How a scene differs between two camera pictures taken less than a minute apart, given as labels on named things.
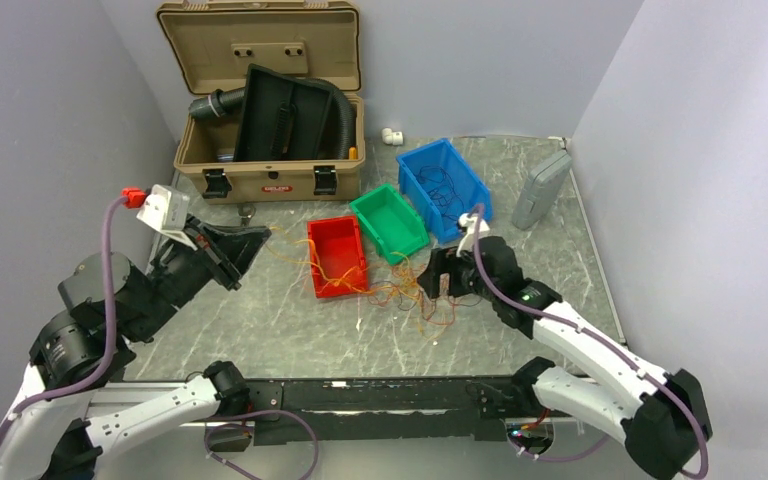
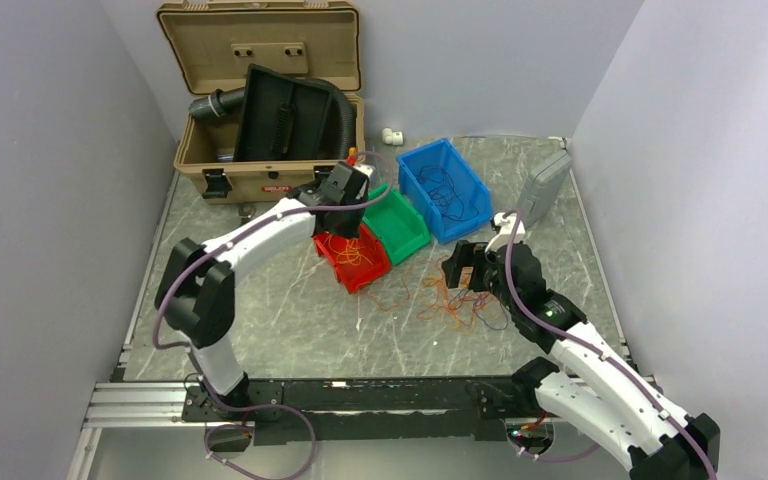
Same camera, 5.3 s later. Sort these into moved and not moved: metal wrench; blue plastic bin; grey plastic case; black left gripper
Moved: black left gripper
Not moved: grey plastic case; blue plastic bin; metal wrench
